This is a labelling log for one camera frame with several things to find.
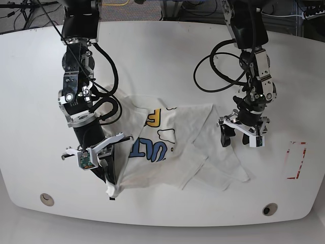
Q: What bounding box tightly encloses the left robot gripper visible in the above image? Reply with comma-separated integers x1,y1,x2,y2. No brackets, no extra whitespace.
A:
217,109,270,147

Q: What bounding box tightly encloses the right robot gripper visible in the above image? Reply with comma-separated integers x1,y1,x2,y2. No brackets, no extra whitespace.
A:
61,123,133,183

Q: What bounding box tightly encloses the white printed T-shirt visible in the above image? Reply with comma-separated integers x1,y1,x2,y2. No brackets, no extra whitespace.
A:
104,90,249,198

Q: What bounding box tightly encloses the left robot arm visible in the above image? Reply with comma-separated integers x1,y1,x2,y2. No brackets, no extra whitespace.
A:
209,1,276,147

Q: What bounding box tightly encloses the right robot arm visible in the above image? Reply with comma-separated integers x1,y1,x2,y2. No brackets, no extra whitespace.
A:
58,1,122,185

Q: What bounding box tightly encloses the red tape rectangle marking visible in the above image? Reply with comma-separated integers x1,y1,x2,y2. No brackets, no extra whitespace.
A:
284,141,307,179

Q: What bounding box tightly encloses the white power strip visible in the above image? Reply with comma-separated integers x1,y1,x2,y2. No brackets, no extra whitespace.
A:
303,5,324,20

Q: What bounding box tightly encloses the black tripod stand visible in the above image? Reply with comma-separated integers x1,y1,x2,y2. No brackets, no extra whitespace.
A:
1,1,61,35

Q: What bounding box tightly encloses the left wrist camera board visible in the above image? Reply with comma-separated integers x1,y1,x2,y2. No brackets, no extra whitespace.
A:
249,135,265,148

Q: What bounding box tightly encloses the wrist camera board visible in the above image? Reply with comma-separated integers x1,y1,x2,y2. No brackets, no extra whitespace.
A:
77,151,98,170
249,135,265,148

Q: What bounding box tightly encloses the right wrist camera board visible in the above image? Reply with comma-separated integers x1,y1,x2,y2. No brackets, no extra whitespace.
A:
77,151,98,170

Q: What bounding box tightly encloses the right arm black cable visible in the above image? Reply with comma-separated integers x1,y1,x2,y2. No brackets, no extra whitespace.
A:
91,43,122,125

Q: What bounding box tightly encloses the left table cable grommet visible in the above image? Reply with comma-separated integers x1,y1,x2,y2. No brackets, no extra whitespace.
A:
40,193,54,207

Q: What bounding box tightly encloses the table cable grommet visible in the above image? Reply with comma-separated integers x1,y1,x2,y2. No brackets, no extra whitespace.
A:
40,193,54,207
262,203,278,217

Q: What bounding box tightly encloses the right table cable grommet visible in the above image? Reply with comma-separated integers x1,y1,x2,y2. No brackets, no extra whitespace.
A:
262,203,278,217

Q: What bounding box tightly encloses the yellow cable on floor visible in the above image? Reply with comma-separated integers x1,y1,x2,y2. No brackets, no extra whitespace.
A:
104,0,130,7

